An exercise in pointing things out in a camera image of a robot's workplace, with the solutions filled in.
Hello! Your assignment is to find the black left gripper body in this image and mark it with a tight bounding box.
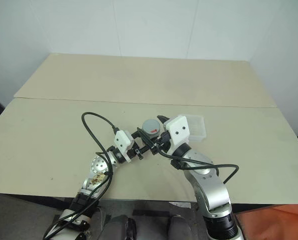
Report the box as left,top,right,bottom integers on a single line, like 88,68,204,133
127,131,155,161

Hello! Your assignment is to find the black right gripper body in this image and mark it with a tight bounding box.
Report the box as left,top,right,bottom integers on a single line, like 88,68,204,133
159,131,174,152

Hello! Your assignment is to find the small jar with red label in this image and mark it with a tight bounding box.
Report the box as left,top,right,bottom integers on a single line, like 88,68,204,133
144,129,165,141

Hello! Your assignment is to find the clear plastic box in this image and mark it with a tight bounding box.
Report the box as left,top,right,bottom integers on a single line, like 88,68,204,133
183,113,208,144

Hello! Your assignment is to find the dark rounded shape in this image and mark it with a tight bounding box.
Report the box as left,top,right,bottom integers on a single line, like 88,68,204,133
102,214,138,240
165,214,194,240

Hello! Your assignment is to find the orange cloth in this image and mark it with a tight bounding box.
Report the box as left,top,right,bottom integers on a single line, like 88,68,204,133
235,203,298,240

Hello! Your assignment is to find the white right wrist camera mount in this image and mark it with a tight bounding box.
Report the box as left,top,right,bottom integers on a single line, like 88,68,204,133
165,114,191,154

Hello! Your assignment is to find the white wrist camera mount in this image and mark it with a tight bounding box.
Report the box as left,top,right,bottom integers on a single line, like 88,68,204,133
113,129,136,164
165,114,191,154

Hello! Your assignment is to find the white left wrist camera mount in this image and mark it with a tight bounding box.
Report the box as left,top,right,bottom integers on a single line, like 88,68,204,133
113,129,136,164

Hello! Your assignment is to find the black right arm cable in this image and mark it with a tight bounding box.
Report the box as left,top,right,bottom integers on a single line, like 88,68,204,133
155,142,241,185

